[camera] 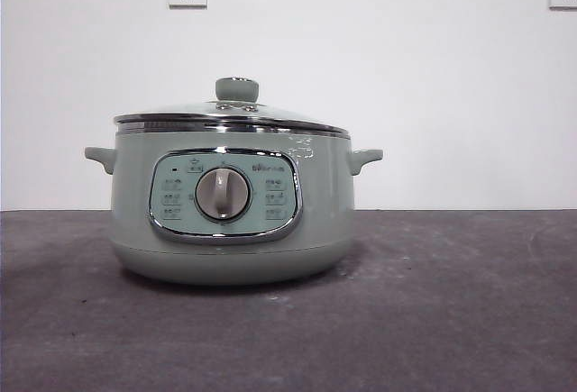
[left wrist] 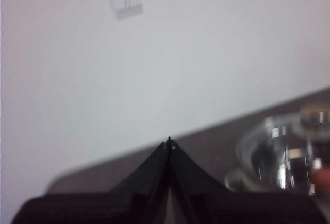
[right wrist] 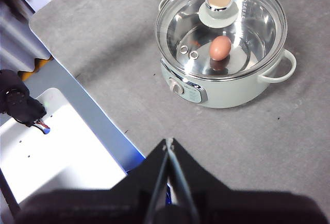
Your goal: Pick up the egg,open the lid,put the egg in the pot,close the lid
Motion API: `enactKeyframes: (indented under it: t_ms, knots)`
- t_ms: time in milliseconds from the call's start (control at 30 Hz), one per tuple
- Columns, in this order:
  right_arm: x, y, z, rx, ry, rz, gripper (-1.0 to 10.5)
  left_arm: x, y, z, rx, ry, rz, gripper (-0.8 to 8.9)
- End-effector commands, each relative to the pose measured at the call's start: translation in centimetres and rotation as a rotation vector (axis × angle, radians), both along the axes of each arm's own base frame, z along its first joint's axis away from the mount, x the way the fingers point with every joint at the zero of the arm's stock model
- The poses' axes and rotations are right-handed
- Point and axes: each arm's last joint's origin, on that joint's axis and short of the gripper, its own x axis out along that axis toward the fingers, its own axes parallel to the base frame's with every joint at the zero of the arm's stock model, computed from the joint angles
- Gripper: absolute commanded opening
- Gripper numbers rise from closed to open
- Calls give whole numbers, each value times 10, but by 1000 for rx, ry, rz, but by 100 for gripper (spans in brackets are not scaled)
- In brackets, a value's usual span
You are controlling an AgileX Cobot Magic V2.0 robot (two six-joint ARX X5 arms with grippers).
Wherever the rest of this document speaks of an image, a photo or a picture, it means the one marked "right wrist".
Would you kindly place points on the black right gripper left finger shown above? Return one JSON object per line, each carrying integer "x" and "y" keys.
{"x": 108, "y": 206}

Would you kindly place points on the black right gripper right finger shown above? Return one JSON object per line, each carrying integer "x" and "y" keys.
{"x": 232, "y": 206}

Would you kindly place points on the brown egg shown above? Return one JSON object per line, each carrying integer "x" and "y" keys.
{"x": 220, "y": 48}

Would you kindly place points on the glass lid with green knob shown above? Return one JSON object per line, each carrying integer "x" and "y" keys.
{"x": 219, "y": 2}

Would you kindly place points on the pale green electric cooking pot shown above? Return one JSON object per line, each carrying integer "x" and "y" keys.
{"x": 232, "y": 95}

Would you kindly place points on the grey pleated curtain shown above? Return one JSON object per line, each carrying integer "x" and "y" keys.
{"x": 15, "y": 41}

